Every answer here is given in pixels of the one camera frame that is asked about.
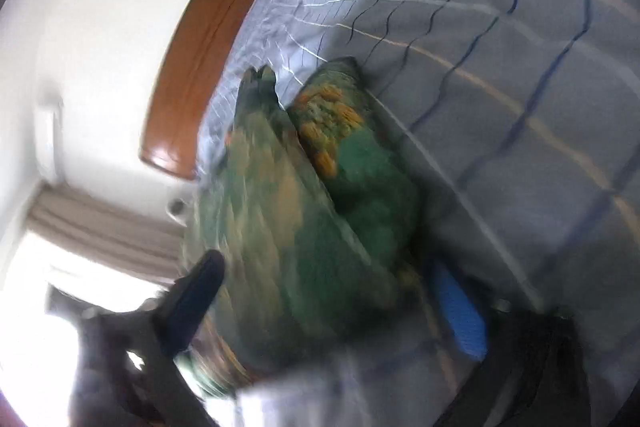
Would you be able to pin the green floral garment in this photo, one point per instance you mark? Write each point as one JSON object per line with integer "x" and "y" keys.
{"x": 310, "y": 217}

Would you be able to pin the beige curtain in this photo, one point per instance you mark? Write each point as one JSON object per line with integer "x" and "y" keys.
{"x": 100, "y": 227}

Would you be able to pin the wooden headboard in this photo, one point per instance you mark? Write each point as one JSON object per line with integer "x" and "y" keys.
{"x": 200, "y": 57}

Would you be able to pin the blue checked bed sheet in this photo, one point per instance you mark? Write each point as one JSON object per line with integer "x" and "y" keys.
{"x": 475, "y": 107}

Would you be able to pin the window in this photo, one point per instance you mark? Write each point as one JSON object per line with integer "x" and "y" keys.
{"x": 50, "y": 307}

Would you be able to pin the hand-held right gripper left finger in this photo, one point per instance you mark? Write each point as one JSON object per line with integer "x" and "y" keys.
{"x": 192, "y": 302}

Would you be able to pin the small white round device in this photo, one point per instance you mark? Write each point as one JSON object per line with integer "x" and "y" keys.
{"x": 176, "y": 207}

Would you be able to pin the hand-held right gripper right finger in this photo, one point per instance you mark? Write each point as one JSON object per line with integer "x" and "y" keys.
{"x": 460, "y": 312}

